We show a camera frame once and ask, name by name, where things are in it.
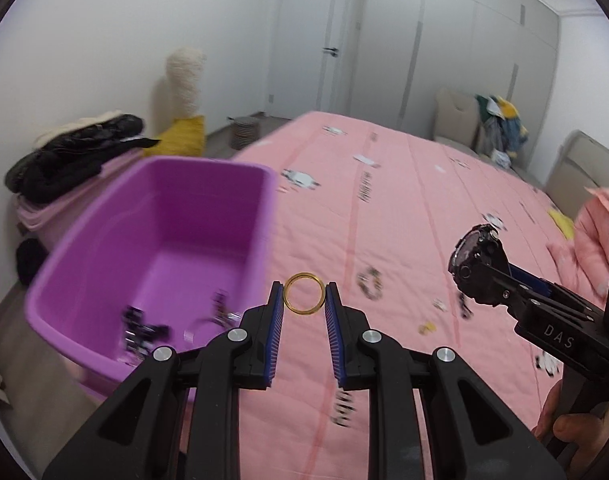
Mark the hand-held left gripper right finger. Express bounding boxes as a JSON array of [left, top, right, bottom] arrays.
[[324, 282, 550, 480]]

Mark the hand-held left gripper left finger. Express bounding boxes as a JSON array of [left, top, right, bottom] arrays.
[[42, 280, 285, 480]]

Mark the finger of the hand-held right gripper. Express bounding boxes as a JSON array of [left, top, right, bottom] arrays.
[[504, 262, 607, 313], [477, 255, 540, 317]]

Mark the gold ring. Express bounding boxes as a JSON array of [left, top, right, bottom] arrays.
[[283, 272, 326, 316]]

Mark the black wrist watch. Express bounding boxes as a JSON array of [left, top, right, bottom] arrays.
[[447, 222, 510, 308]]

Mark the beaded bracelet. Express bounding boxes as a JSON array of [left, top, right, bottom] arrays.
[[357, 266, 382, 302]]

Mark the purple plastic bin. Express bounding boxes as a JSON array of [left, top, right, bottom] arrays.
[[23, 156, 280, 403]]

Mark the person's right hand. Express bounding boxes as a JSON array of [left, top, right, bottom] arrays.
[[531, 377, 609, 463]]

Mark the yellow cloth piece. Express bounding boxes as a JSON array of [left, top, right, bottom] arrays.
[[548, 208, 576, 240]]

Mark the pink pillow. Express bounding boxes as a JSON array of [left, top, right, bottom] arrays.
[[547, 187, 609, 306]]

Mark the beige headboard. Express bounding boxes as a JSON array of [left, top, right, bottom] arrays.
[[547, 130, 609, 206]]

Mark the pile of clothes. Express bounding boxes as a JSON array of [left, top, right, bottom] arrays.
[[474, 94, 530, 168]]

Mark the checkered round basket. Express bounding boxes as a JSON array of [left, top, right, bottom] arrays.
[[232, 116, 260, 151]]

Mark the white wardrobe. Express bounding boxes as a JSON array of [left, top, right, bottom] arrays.
[[349, 0, 560, 171]]

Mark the black garment on floor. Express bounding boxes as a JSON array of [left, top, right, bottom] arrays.
[[15, 239, 50, 286]]

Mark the black puffer jacket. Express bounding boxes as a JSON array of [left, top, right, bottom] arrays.
[[5, 114, 161, 204]]

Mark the white yellow alpaca plush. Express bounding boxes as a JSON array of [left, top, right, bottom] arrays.
[[154, 46, 208, 157]]

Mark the pink storage box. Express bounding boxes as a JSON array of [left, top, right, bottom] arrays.
[[15, 150, 150, 256]]

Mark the white door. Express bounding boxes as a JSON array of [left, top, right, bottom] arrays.
[[267, 0, 366, 117]]

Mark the white fleece garment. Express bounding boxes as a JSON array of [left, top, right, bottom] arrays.
[[34, 110, 122, 148]]

